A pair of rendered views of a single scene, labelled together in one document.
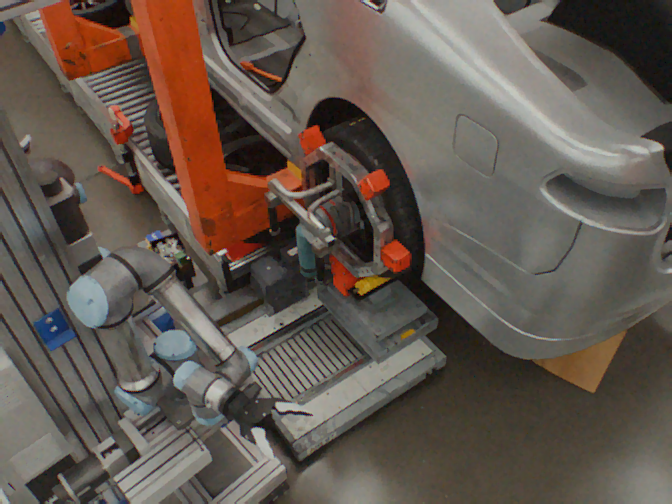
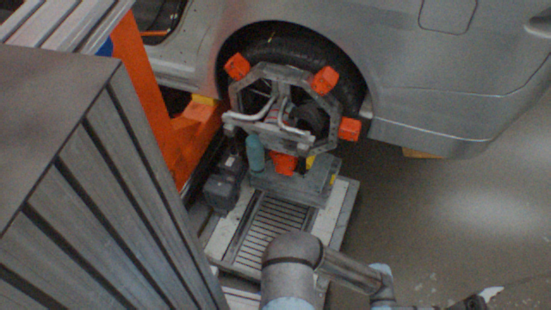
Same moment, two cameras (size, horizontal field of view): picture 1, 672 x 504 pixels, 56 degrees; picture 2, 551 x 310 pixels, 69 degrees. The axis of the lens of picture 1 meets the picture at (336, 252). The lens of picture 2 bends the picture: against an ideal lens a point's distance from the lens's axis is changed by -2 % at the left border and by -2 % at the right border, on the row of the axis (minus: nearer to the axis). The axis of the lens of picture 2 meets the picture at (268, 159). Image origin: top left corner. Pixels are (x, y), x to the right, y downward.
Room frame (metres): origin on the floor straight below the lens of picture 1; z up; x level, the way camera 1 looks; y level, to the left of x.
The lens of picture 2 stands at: (0.82, 0.73, 2.28)
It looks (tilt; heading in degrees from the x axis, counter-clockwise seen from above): 53 degrees down; 329
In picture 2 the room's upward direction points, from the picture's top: 5 degrees counter-clockwise
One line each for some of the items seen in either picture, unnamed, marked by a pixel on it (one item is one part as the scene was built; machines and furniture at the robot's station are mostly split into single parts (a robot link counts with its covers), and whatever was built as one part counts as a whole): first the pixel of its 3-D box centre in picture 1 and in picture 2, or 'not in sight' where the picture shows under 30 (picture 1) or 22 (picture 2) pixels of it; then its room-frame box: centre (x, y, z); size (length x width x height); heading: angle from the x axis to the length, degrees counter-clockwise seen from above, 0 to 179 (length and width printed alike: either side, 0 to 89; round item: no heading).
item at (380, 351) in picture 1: (376, 307); (295, 172); (2.01, -0.18, 0.13); 0.50 x 0.36 x 0.10; 33
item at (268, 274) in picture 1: (295, 277); (232, 180); (2.12, 0.20, 0.26); 0.42 x 0.18 x 0.35; 123
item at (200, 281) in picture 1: (172, 263); not in sight; (2.08, 0.77, 0.44); 0.43 x 0.17 x 0.03; 33
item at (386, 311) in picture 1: (376, 282); (295, 154); (2.01, -0.18, 0.32); 0.40 x 0.30 x 0.28; 33
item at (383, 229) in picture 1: (344, 212); (284, 114); (1.91, -0.04, 0.85); 0.54 x 0.07 x 0.54; 33
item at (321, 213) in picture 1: (329, 220); (279, 124); (1.87, 0.02, 0.85); 0.21 x 0.14 x 0.14; 123
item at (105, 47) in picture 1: (119, 31); not in sight; (3.94, 1.32, 0.69); 0.52 x 0.17 x 0.35; 123
